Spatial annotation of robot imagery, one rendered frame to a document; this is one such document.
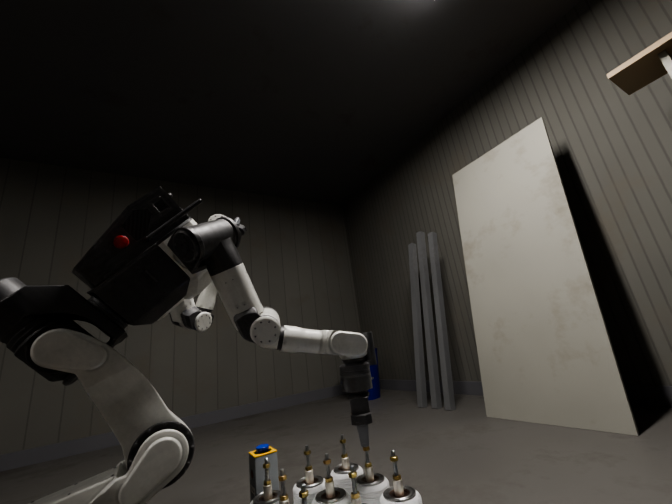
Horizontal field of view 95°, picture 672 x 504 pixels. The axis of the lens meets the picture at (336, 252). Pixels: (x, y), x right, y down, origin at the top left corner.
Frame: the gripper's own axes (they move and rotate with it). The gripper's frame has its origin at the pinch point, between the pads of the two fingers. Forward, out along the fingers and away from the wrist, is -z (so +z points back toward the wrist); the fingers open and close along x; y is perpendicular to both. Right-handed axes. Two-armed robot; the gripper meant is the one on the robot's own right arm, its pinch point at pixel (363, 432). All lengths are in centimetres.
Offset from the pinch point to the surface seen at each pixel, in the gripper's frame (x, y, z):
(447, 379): -184, 74, -13
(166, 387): -241, -196, 7
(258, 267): -298, -110, 138
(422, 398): -206, 55, -28
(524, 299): -122, 121, 38
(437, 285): -192, 86, 67
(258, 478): -9.3, -32.3, -10.5
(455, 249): -217, 120, 105
